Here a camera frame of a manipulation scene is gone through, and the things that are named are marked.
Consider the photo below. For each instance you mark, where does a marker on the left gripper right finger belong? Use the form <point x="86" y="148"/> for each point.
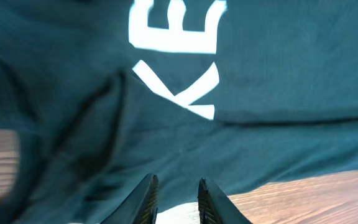
<point x="215" y="207"/>

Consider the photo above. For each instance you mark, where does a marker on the black t-shirt white letters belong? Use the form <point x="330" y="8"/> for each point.
<point x="102" y="93"/>

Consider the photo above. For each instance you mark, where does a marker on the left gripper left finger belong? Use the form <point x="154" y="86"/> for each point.
<point x="140" y="206"/>

